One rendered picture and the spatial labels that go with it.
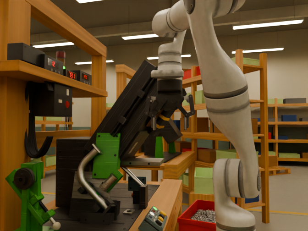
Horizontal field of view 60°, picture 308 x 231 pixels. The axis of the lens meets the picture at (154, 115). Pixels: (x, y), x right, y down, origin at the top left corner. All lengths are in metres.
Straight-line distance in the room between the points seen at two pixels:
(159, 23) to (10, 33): 0.67
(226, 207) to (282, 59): 9.88
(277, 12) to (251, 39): 2.14
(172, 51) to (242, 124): 0.33
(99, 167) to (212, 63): 0.86
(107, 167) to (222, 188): 0.69
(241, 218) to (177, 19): 0.49
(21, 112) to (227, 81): 0.93
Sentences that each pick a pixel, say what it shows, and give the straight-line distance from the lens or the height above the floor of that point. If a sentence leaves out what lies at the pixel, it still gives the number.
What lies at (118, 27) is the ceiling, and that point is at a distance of 9.27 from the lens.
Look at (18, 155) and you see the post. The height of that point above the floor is 1.18.
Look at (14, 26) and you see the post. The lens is 1.28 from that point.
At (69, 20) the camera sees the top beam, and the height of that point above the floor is 1.92.
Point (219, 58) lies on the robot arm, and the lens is 0.53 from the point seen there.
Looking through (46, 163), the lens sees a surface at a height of 0.34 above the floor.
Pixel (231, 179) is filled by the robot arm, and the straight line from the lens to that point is 0.65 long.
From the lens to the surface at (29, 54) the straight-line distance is 1.21.
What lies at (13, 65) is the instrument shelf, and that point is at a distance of 1.08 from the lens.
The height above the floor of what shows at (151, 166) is 1.11.
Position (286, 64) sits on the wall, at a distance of 10.45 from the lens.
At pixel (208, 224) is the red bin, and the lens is 1.17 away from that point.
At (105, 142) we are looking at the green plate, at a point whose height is 1.23.
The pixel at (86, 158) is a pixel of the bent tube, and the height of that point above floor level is 1.16.
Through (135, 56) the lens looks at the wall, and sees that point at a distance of 11.04.
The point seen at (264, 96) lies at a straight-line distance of 3.93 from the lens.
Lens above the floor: 1.31
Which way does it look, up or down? 2 degrees up
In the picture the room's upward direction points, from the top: straight up
